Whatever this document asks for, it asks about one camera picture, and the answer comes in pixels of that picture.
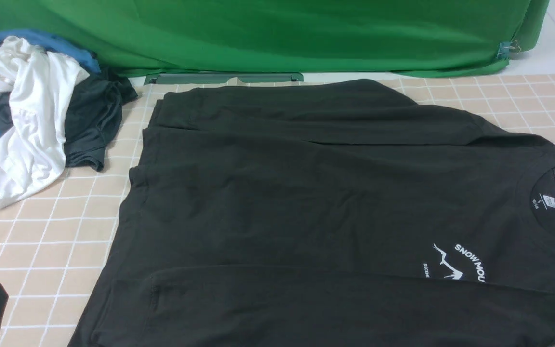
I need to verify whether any dark gray long-sleeved shirt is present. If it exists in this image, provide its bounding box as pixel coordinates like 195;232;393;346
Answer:
69;80;555;347

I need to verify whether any dark teal crumpled shirt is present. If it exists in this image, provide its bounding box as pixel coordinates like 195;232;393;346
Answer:
0;66;137;172

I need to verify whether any white crumpled shirt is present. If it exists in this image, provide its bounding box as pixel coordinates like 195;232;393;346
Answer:
0;36;90;209

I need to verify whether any beige checkered tablecloth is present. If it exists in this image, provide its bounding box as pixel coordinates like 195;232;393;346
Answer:
0;73;555;347

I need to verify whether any blue crumpled garment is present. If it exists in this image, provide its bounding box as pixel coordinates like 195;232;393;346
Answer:
0;29;101;135

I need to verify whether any green backdrop cloth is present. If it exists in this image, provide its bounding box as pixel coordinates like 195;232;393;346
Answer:
0;0;549;78

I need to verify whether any binder clip on backdrop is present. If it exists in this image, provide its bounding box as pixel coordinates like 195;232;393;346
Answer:
496;40;522;60

